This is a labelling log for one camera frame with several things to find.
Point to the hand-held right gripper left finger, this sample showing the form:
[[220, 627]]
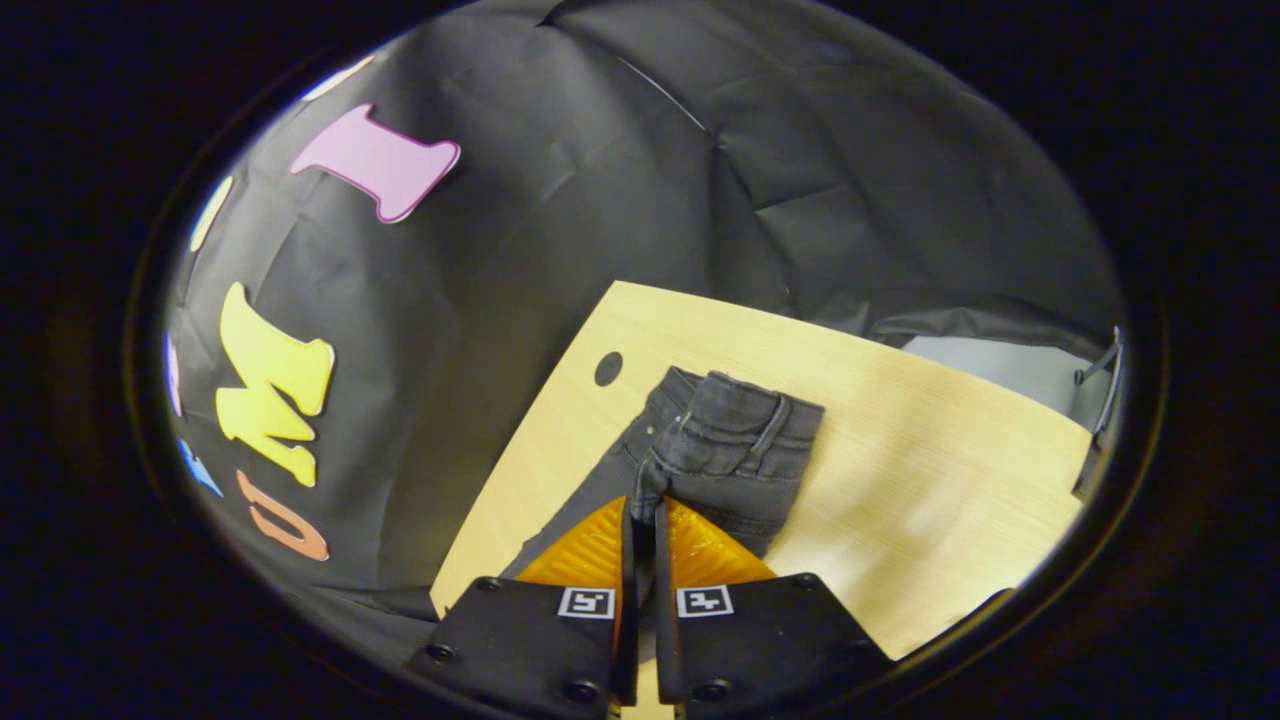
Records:
[[520, 640]]

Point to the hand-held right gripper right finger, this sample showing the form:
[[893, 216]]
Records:
[[760, 640]]

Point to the black jeans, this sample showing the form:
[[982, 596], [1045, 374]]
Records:
[[730, 440]]

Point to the black backdrop cloth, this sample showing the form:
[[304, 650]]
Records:
[[560, 200]]

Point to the dark metal frame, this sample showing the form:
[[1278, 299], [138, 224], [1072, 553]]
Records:
[[1108, 400]]

